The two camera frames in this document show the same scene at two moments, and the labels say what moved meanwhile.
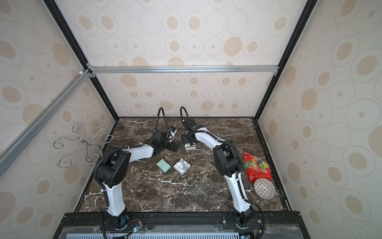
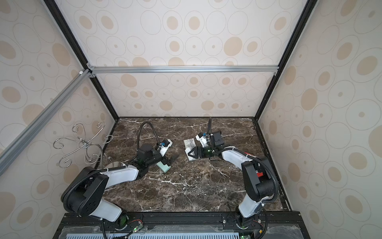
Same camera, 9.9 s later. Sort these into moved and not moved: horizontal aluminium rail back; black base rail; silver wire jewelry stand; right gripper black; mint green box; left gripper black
Moved: left gripper black; right gripper black
Not moved: mint green box; black base rail; horizontal aluminium rail back; silver wire jewelry stand
